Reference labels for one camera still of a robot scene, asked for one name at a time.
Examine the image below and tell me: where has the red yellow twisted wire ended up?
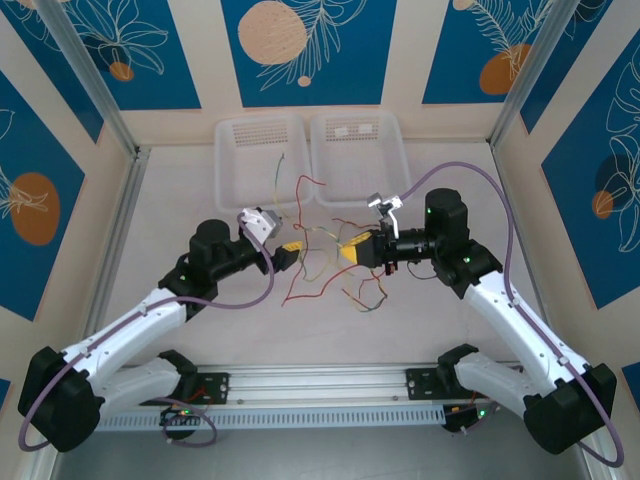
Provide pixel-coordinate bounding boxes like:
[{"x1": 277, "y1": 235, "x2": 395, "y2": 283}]
[{"x1": 298, "y1": 217, "x2": 352, "y2": 282}]

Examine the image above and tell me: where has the thin red wire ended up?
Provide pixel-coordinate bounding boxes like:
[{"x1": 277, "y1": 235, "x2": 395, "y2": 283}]
[
  {"x1": 282, "y1": 174, "x2": 354, "y2": 307},
  {"x1": 357, "y1": 269, "x2": 390, "y2": 311}
]

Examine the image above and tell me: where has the blue yellow twisted wire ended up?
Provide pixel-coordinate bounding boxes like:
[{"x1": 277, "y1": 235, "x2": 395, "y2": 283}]
[{"x1": 341, "y1": 279, "x2": 390, "y2": 314}]

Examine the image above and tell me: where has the green yellow twisted wire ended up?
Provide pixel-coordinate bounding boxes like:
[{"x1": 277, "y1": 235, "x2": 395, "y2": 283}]
[{"x1": 272, "y1": 152, "x2": 306, "y2": 251}]

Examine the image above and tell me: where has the white plastic basket with labels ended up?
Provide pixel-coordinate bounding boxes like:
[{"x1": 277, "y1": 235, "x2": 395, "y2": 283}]
[{"x1": 308, "y1": 110, "x2": 414, "y2": 210}]

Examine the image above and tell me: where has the grey metal panel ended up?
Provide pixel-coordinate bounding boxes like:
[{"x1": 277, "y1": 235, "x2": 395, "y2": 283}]
[{"x1": 49, "y1": 428, "x2": 601, "y2": 480}]

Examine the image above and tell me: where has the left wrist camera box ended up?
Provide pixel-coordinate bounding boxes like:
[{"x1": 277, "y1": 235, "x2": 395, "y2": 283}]
[{"x1": 238, "y1": 206, "x2": 284, "y2": 242}]

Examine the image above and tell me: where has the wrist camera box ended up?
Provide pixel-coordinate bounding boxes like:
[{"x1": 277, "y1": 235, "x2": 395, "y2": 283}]
[
  {"x1": 366, "y1": 192, "x2": 404, "y2": 240},
  {"x1": 238, "y1": 206, "x2": 284, "y2": 242}
]

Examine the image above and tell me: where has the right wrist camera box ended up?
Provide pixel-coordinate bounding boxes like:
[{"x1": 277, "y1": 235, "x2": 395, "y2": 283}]
[{"x1": 366, "y1": 192, "x2": 404, "y2": 240}]

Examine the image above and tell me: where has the aluminium side rail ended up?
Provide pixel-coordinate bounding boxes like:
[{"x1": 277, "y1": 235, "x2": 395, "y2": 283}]
[
  {"x1": 491, "y1": 143, "x2": 564, "y2": 361},
  {"x1": 74, "y1": 147, "x2": 152, "y2": 371}
]

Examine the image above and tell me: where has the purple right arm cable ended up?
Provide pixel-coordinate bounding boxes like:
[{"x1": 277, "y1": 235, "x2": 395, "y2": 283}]
[{"x1": 399, "y1": 160, "x2": 626, "y2": 469}]

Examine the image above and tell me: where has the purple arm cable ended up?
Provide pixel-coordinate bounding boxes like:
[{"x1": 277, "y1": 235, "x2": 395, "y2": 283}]
[
  {"x1": 399, "y1": 160, "x2": 626, "y2": 469},
  {"x1": 18, "y1": 212, "x2": 277, "y2": 451}
]

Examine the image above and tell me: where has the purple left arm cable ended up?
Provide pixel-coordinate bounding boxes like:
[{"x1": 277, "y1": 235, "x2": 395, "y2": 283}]
[{"x1": 18, "y1": 212, "x2": 277, "y2": 451}]

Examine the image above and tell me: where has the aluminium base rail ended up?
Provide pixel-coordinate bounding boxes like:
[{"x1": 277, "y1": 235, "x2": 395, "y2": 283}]
[{"x1": 42, "y1": 360, "x2": 596, "y2": 414}]

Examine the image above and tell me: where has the aluminium frame post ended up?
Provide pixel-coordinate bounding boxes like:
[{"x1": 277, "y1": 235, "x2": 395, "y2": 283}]
[
  {"x1": 488, "y1": 0, "x2": 584, "y2": 147},
  {"x1": 37, "y1": 0, "x2": 151, "y2": 161}
]

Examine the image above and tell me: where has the grey slotted cable duct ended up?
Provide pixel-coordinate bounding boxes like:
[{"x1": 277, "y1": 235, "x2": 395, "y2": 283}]
[{"x1": 94, "y1": 404, "x2": 447, "y2": 432}]

